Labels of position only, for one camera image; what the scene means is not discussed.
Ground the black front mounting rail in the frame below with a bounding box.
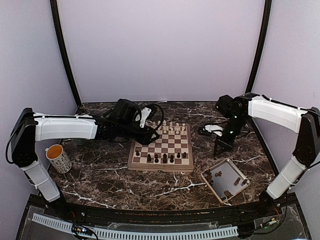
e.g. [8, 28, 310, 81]
[27, 193, 298, 230]

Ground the small green circuit board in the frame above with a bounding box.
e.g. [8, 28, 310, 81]
[71, 224, 92, 236]

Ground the wooden chess board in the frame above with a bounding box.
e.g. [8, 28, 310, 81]
[127, 123, 194, 173]

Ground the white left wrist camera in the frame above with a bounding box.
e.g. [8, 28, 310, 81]
[139, 107, 152, 128]

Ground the black left frame post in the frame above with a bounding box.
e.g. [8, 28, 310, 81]
[49, 0, 82, 107]

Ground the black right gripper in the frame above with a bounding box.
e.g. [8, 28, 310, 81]
[214, 115, 249, 156]

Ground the black frame post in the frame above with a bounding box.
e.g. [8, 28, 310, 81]
[244, 0, 273, 94]
[49, 0, 82, 107]

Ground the clear glass jar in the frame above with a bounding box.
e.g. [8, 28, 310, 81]
[74, 138, 87, 146]

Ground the white knight right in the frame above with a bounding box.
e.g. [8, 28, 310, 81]
[175, 122, 180, 131]

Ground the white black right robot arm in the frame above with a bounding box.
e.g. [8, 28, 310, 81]
[214, 92, 320, 217]

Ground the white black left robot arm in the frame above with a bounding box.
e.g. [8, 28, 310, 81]
[5, 98, 164, 218]

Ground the white rook right corner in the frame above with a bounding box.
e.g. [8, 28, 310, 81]
[181, 123, 186, 134]

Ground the black right frame post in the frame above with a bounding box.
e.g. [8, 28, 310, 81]
[244, 0, 273, 94]

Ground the white slotted cable duct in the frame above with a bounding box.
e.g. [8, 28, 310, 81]
[31, 213, 239, 240]

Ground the dark bishop piece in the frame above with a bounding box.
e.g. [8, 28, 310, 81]
[147, 154, 152, 163]

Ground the wooden tray with metal base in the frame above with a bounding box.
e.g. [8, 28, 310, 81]
[200, 159, 251, 204]

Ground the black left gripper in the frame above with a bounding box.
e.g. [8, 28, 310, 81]
[117, 121, 160, 146]

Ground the patterned cup orange inside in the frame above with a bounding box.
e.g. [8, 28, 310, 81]
[45, 144, 72, 174]

